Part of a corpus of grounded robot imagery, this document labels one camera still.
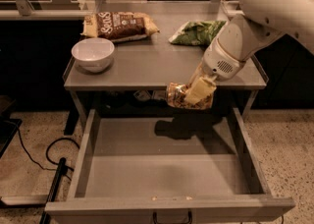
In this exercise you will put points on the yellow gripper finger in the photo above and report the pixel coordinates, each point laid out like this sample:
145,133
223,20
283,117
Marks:
200,89
196,74

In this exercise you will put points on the crushed orange soda can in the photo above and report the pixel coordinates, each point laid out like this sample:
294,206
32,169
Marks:
175,95

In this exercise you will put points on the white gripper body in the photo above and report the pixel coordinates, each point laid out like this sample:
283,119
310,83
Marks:
218,60

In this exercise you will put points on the black drawer handle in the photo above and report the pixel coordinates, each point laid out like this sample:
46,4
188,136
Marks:
172,219

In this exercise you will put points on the black metal floor bar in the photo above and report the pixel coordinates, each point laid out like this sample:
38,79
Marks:
61,168

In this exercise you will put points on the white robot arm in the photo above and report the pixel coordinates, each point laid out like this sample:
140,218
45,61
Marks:
259,24

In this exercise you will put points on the white ceramic bowl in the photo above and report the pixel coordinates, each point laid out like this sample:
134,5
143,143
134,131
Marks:
94,54

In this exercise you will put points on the grey open top drawer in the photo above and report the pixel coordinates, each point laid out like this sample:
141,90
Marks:
129,168

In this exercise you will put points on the brown and yellow snack bag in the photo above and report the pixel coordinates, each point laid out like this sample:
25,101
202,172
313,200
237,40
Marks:
119,26

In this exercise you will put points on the grey counter cabinet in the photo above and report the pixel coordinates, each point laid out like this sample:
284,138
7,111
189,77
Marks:
148,64

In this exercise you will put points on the green chip bag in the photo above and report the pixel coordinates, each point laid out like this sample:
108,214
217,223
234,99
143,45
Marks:
197,33

